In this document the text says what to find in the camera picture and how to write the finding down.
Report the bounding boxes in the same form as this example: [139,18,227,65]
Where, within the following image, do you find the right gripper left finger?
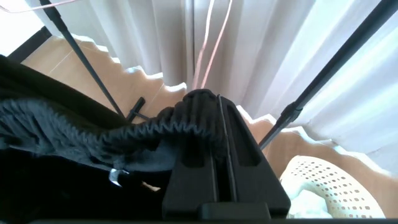
[162,138,219,218]

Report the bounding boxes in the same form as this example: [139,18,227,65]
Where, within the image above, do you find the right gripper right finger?
[216,95,292,218]

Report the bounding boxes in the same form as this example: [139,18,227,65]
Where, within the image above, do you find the black shorts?
[0,54,229,223]

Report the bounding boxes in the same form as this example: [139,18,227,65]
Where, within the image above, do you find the pink clothes hanger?
[192,0,234,90]
[0,0,78,14]

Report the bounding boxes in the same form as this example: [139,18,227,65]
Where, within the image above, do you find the white laundry basket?
[279,155,386,219]

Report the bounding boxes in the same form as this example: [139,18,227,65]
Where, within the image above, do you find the black clothes rack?
[39,0,398,151]

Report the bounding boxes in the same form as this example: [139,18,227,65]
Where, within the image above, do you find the beige curtain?
[24,0,398,175]

